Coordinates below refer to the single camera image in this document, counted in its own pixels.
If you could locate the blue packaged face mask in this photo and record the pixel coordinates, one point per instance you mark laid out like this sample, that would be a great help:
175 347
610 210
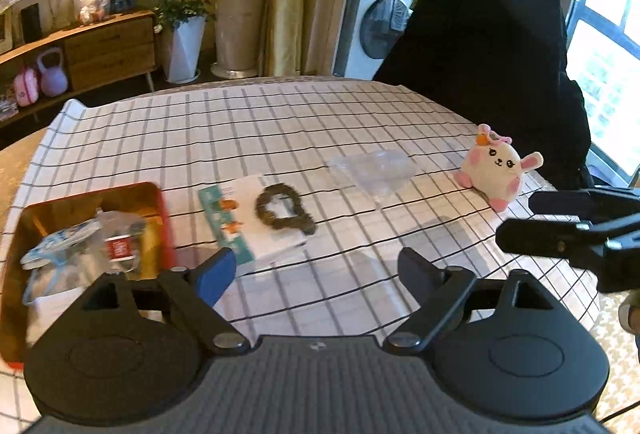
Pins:
60 241

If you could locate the window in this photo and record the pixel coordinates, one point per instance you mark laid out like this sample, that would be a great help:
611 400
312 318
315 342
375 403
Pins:
607 38

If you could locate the brown hair scrunchie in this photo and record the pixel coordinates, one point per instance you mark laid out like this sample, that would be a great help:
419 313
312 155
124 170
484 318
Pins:
292 221

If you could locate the picture frame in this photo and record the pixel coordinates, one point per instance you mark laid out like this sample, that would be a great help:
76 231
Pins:
5 31

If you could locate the pink kettlebell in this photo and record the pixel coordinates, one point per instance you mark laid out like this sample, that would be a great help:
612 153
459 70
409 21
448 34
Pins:
26 87

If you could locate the white washing machine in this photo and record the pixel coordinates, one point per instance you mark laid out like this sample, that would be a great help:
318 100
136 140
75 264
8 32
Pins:
375 33

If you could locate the bag of cotton swabs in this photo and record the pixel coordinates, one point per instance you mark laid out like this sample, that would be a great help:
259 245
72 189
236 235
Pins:
117 221

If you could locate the person's right hand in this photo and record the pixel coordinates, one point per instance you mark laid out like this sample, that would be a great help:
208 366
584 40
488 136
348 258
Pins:
631 311

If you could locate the wooden sideboard cabinet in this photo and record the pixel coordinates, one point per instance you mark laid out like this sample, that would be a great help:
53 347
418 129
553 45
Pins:
110 48

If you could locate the white plant pot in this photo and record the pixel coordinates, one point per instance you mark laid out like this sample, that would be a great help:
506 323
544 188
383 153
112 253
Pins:
184 48

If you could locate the purple kettlebell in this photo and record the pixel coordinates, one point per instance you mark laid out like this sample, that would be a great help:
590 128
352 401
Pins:
52 76

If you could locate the clear plastic bag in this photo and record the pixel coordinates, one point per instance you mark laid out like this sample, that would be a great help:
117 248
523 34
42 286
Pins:
375 171

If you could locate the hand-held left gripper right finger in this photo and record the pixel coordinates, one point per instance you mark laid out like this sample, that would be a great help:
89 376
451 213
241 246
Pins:
417 271

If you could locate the white tissue pack teal edge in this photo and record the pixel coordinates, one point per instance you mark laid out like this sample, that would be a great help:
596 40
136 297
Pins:
277 241

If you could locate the black speaker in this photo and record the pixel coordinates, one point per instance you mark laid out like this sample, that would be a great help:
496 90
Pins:
31 22

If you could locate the white rabbit plush toy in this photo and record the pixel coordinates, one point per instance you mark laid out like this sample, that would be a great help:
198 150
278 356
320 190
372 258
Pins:
495 163

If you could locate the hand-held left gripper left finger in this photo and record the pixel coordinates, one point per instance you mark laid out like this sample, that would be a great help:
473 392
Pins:
216 276

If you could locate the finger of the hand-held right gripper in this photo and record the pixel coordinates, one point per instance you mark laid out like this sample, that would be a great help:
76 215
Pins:
530 234
555 204

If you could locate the red cardboard box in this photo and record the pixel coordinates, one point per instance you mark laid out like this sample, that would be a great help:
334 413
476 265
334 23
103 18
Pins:
155 209

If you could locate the person's black clothed body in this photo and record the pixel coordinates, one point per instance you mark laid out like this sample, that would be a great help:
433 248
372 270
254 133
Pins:
480 13

